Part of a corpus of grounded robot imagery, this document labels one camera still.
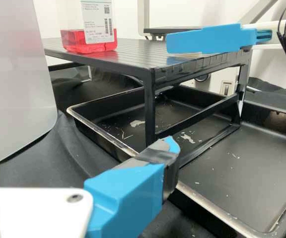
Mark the red liquid bottle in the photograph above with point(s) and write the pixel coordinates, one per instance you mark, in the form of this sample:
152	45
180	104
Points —
83	41

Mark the black platform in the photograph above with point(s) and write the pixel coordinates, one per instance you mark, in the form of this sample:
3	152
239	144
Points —
133	57

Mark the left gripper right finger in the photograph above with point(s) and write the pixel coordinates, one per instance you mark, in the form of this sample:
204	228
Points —
130	188

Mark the black tray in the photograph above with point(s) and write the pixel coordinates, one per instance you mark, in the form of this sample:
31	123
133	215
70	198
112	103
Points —
103	124
237	178

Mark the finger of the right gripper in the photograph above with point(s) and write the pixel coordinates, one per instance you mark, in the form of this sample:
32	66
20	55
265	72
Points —
207	39

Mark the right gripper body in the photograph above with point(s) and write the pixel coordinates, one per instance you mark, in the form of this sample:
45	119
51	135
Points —
269	24

